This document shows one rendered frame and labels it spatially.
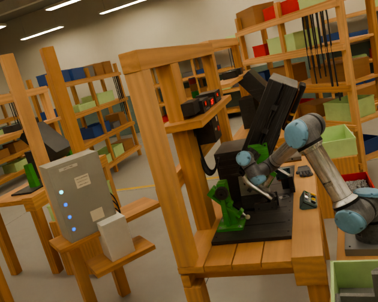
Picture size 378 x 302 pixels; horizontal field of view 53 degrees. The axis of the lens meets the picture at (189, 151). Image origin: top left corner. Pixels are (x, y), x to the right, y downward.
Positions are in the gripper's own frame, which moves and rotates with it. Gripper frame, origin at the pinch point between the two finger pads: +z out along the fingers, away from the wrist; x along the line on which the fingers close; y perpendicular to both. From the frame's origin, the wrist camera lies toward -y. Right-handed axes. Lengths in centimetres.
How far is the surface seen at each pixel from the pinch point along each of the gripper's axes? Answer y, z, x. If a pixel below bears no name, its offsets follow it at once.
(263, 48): 109, 333, 120
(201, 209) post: -38.2, -16.0, 5.0
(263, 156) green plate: 6.4, 2.3, -4.2
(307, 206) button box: -1.8, -5.1, -40.8
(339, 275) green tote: -9, -66, -62
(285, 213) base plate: -11.9, -6.1, -33.8
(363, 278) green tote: -5, -66, -70
